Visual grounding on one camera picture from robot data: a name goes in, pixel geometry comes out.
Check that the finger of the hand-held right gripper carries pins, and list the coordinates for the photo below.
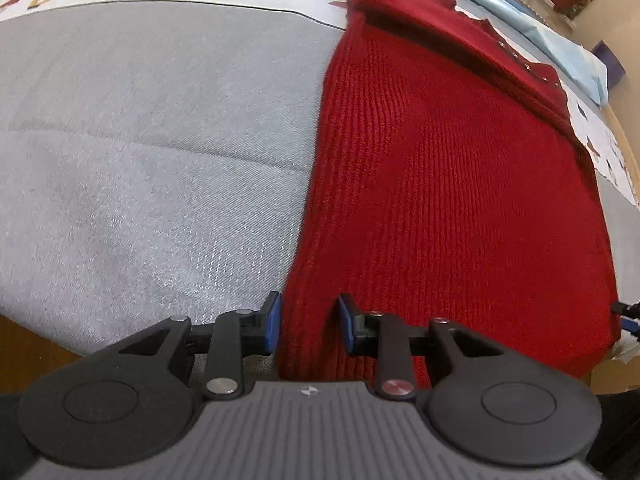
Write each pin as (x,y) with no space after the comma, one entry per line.
(629,317)

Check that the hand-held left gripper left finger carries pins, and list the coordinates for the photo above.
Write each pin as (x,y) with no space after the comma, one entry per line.
(271,320)

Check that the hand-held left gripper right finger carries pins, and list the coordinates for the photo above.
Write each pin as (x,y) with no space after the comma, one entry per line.
(346,322)

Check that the dark red knit sweater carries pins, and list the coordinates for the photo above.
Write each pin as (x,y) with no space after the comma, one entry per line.
(450,185)

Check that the purple paper bag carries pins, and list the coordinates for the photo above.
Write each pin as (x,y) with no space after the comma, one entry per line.
(611,65)

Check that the light blue plastic sheet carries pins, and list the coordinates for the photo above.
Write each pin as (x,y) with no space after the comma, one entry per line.
(560,35)

